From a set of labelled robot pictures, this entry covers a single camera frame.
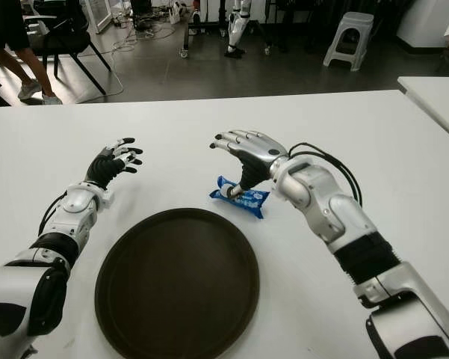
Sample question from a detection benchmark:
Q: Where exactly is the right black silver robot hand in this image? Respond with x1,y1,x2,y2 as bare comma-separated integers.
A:
208,129,289,198

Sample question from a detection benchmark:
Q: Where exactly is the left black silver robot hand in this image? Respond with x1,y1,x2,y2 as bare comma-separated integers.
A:
84,137,144,190

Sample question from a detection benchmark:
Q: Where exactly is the blue Oreo packet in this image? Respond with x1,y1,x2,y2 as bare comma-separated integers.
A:
208,174,271,221

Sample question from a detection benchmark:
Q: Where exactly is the white humanoid robot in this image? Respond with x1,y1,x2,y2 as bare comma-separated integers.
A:
223,0,253,59

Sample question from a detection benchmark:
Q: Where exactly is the round dark brown tray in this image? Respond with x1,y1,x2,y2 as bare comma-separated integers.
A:
94,207,261,359

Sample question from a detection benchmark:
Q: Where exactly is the white framed glass door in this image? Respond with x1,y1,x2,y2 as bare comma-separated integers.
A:
80,0,115,34

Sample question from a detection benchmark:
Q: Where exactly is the white plastic stool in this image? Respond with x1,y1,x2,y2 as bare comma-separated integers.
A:
323,10,374,72

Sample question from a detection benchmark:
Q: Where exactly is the person in dark shorts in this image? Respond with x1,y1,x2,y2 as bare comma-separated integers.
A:
0,0,64,105

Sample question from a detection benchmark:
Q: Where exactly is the white side table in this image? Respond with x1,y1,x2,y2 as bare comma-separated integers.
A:
397,76,449,147

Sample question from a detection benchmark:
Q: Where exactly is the white cabinet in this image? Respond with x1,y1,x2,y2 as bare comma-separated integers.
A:
395,0,449,49

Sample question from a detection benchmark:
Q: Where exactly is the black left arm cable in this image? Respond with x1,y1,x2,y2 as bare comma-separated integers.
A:
37,192,66,236

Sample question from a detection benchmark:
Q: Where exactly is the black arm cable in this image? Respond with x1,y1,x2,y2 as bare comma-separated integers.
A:
288,142,363,207
37,192,66,236

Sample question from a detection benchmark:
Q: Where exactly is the white floor cable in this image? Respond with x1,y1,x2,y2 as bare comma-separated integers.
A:
74,25,125,105

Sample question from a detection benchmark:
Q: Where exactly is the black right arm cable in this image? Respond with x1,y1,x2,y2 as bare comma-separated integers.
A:
288,142,363,207

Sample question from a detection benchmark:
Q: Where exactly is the black wheeled gantry frame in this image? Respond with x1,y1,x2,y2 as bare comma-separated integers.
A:
178,0,273,60

